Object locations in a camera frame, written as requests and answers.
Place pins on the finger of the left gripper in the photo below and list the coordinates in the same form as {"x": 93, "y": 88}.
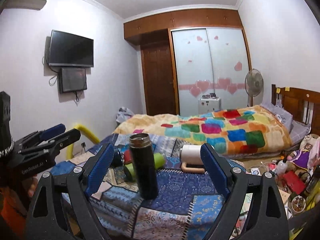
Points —
{"x": 46, "y": 151}
{"x": 37, "y": 137}

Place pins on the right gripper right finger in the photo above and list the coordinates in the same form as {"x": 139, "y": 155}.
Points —
{"x": 266, "y": 217}

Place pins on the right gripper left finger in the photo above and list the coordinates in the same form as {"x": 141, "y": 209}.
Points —
{"x": 47, "y": 218}

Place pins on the black thermos bottle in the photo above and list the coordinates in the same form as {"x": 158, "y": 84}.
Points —
{"x": 140, "y": 144}

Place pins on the white squeeze bottle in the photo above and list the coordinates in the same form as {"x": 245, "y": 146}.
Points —
{"x": 281, "y": 167}

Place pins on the blue patchwork bedspread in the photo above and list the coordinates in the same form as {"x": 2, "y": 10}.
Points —
{"x": 164, "y": 203}

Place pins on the white thermos bottle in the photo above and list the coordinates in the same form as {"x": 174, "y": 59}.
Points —
{"x": 190, "y": 154}

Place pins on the colourful plush blanket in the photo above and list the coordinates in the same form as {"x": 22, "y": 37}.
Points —
{"x": 232, "y": 132}

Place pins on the red box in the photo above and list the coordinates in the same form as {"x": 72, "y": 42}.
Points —
{"x": 294, "y": 182}

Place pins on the lime green thermos bottle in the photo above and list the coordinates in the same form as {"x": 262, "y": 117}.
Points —
{"x": 146, "y": 166}

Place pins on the grey pillow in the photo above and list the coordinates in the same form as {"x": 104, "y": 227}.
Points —
{"x": 297, "y": 130}

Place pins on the white appliance box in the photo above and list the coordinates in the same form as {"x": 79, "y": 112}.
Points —
{"x": 209, "y": 103}

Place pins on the grey plastic bag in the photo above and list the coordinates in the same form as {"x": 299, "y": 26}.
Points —
{"x": 123, "y": 115}

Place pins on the standing electric fan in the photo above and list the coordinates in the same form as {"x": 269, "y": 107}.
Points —
{"x": 253, "y": 84}

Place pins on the wooden headboard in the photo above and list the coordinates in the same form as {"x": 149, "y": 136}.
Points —
{"x": 303, "y": 104}

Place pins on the brown wooden door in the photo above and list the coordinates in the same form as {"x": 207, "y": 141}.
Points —
{"x": 158, "y": 79}

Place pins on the sliding wardrobe with hearts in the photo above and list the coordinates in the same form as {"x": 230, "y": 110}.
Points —
{"x": 210, "y": 60}

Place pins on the small black wall monitor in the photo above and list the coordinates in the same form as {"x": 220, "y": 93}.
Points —
{"x": 72, "y": 80}

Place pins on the wall mounted black television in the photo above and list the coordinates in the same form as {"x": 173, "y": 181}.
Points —
{"x": 70, "y": 50}

